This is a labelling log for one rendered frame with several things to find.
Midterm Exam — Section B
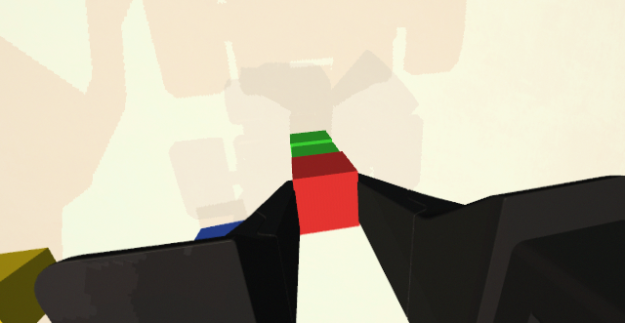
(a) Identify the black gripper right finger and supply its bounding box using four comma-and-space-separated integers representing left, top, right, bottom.
357, 173, 625, 323

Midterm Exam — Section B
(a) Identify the red block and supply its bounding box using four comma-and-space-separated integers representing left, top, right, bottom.
291, 151, 359, 234

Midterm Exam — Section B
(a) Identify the blue block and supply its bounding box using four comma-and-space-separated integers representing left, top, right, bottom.
194, 220, 245, 240

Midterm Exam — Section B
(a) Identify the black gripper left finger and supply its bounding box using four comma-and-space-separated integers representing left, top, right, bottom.
34, 181, 300, 323

